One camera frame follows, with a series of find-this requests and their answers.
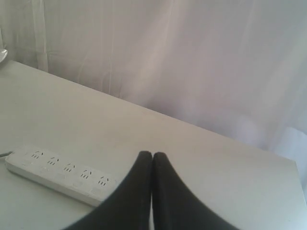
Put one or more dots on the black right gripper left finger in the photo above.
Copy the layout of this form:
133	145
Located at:
128	207

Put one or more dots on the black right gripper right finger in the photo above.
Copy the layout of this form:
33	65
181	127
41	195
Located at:
175	207

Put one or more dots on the white five-outlet power strip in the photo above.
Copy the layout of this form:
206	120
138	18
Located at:
62	174

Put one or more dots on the white backdrop curtain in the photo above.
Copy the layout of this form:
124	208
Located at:
235	67

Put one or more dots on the wooden round base object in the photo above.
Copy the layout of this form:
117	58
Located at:
3	55

